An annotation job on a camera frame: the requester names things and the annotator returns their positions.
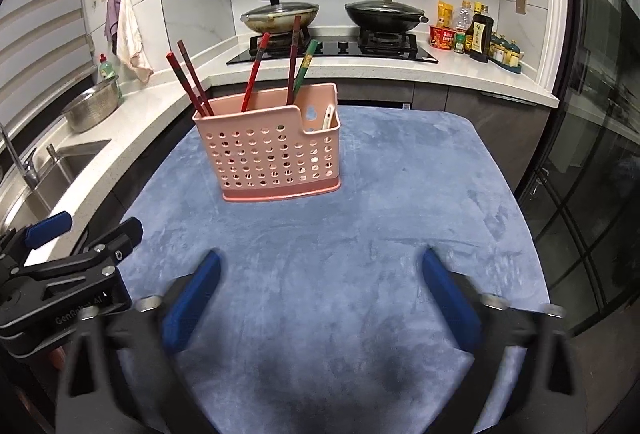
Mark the black frying pan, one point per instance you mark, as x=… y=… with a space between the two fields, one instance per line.
x=385 y=16

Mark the green dish soap bottle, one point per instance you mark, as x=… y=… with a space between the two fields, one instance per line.
x=108 y=72

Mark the spice jar rack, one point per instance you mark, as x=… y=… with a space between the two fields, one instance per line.
x=505 y=54

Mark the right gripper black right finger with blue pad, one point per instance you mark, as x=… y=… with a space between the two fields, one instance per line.
x=484 y=325

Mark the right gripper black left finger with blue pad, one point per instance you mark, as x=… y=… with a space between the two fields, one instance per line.
x=184 y=303

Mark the steel sink basin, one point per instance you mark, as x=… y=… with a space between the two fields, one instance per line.
x=21 y=206

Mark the wok with glass lid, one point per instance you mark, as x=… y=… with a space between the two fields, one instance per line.
x=279 y=17

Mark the chrome sink faucet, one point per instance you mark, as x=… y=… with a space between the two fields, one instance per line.
x=25 y=167

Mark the small green-lid jar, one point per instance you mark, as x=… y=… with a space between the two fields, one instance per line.
x=459 y=42

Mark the blue-grey plush table mat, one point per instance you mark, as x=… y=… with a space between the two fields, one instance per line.
x=322 y=323

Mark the yellow seasoning packet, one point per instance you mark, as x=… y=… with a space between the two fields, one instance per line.
x=444 y=14

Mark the person's left hand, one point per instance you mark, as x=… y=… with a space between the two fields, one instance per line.
x=57 y=358

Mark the pink perforated utensil holder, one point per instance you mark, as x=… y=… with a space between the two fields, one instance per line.
x=274 y=151

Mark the dark soy sauce bottle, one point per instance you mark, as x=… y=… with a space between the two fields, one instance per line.
x=482 y=26

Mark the stainless steel bowl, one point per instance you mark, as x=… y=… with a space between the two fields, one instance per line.
x=92 y=106

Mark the purple hanging cloth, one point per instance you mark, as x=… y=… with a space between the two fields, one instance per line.
x=111 y=23

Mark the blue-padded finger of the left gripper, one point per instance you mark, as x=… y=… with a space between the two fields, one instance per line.
x=39 y=234

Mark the clear plastic bottle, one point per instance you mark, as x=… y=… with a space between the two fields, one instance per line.
x=463 y=17

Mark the red instant noodle cup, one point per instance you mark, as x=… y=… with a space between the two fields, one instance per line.
x=442 y=38

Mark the white hanging towel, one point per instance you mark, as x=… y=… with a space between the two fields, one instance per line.
x=129 y=44

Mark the green chopstick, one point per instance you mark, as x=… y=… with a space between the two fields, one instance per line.
x=303 y=68

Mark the dark red chopstick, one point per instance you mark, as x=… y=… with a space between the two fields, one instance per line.
x=293 y=57
x=207 y=109
x=185 y=84

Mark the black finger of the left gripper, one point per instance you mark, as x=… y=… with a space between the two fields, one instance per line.
x=117 y=244

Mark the black gas stove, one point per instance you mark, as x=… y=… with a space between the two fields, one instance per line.
x=364 y=43

